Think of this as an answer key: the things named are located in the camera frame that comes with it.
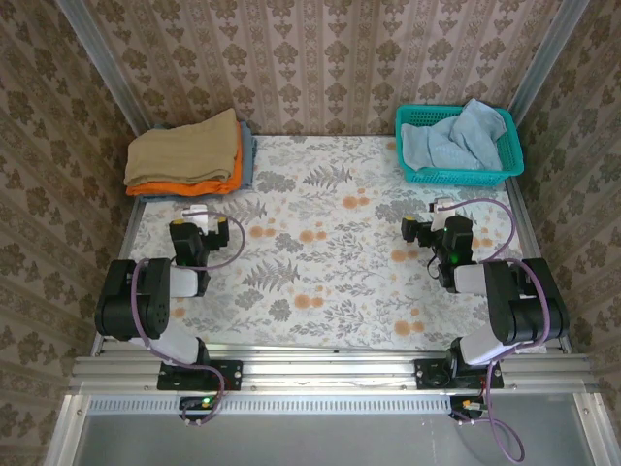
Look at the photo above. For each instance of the light blue trousers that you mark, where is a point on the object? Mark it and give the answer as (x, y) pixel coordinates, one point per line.
(451, 145)

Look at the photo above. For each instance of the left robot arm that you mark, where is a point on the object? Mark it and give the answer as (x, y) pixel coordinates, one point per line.
(160, 301)

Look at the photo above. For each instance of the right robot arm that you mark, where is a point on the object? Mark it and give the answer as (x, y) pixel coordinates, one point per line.
(514, 301)

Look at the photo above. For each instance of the floral tablecloth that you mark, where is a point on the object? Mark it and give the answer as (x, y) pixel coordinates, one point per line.
(315, 291)

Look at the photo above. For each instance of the teal plastic basket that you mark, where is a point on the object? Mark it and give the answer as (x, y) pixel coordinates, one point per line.
(512, 141)

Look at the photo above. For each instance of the connector box with green light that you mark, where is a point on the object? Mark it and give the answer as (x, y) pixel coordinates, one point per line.
(206, 402)

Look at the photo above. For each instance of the connector box with yellow plug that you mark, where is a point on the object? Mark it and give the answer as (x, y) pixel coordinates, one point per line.
(468, 404)

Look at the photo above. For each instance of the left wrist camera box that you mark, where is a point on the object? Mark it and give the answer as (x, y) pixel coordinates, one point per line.
(196, 211)

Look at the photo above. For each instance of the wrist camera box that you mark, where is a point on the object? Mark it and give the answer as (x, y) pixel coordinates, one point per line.
(442, 205)
(196, 211)

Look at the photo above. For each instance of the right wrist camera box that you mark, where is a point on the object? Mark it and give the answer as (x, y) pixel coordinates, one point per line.
(442, 205)

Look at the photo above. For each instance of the aluminium table side rail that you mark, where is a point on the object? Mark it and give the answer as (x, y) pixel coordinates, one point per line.
(529, 228)

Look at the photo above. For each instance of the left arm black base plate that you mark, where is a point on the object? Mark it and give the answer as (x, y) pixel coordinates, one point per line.
(228, 374)

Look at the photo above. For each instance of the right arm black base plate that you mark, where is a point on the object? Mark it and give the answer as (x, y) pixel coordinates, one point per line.
(427, 374)

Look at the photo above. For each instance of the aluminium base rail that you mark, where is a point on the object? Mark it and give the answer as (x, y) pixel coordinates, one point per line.
(330, 376)

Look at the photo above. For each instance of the aluminium corner post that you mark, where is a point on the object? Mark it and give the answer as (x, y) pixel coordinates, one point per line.
(102, 63)
(548, 58)

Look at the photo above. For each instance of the aluminium frame profile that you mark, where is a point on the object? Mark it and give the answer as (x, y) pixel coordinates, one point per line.
(65, 432)
(594, 432)

